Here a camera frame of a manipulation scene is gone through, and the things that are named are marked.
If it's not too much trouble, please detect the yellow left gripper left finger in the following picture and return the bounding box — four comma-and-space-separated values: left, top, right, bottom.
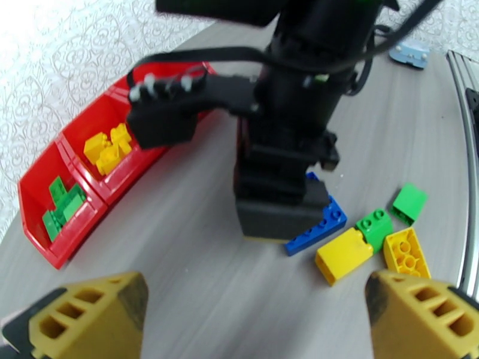
0, 271, 150, 359

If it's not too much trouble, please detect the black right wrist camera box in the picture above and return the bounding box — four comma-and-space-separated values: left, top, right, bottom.
127, 75, 259, 150

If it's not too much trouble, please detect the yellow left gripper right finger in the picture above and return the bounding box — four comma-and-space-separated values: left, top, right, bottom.
365, 270, 479, 359

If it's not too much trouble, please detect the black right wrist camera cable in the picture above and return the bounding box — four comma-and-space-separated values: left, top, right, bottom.
126, 0, 448, 99

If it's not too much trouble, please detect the long yellow lego brick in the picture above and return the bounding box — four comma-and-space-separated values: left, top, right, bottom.
382, 226, 432, 280
83, 132, 113, 160

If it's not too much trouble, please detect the red plastic storage bin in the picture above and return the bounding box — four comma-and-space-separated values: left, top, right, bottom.
17, 139, 110, 271
59, 89, 169, 207
123, 62, 220, 153

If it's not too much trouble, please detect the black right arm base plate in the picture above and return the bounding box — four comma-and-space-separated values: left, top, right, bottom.
465, 87, 479, 135

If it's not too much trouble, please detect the large blue lego block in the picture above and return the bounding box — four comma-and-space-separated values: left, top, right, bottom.
283, 172, 349, 257

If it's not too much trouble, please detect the small green lego brick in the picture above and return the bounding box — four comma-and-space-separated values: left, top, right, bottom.
390, 182, 429, 227
61, 202, 85, 224
354, 208, 395, 254

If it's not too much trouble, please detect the light blue toy car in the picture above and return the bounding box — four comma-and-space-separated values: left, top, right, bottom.
388, 39, 431, 71

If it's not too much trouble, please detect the long green lego brick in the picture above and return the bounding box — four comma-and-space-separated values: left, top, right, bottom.
41, 210, 63, 243
61, 183, 89, 213

